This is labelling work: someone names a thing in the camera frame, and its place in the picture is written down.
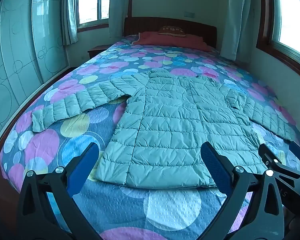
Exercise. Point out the brown printed pillow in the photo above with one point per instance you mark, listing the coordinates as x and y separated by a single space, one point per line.
171 30

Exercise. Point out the short white curtain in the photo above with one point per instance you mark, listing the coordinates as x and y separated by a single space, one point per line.
70 12

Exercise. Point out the white wall socket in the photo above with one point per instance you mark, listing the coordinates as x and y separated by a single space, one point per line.
189 13

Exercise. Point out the wooden headboard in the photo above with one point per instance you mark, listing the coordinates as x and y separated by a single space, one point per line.
145 25

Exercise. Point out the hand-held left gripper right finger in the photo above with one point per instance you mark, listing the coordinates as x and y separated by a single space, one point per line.
215 170

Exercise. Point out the glass sliding door wardrobe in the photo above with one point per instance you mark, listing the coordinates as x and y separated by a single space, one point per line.
20 55

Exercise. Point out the bed with colourful circle bedspread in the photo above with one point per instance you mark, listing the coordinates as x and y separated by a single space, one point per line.
140 212

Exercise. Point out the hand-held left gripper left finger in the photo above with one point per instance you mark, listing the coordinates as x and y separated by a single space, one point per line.
83 167

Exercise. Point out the small window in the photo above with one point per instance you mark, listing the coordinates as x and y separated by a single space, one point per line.
90 2

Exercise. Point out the light green puffer jacket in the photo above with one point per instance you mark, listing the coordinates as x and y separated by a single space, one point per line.
170 120

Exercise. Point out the wooden nightstand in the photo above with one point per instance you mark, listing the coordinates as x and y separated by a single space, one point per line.
96 51

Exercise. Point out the long white curtain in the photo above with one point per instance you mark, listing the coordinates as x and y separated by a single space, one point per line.
120 7

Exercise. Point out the large wood-framed window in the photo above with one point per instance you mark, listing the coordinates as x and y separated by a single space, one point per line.
290 12

